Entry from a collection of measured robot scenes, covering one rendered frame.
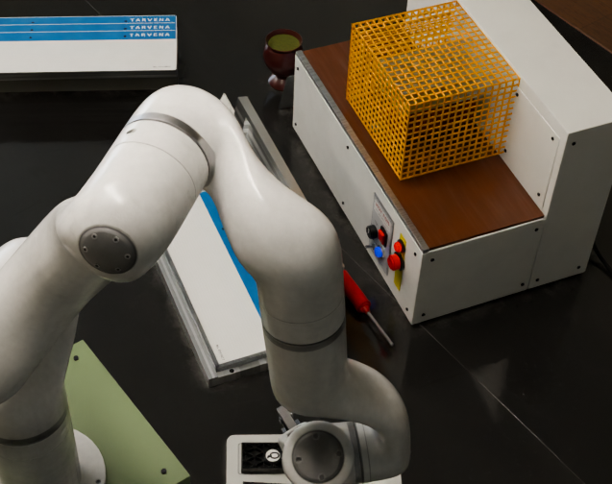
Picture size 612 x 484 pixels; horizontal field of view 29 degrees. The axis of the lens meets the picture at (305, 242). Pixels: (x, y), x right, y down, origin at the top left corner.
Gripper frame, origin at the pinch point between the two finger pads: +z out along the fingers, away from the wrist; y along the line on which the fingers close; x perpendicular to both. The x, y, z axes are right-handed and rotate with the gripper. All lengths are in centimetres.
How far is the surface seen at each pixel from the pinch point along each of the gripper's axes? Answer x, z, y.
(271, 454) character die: -4.1, 16.7, -4.0
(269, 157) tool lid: 22, 27, -47
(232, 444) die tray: -8.5, 19.1, -8.7
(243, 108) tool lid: 23, 32, -59
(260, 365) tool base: 2.0, 26.3, -17.6
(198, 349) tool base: -5.4, 27.3, -25.4
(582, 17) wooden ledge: 107, 82, -52
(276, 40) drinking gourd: 40, 60, -75
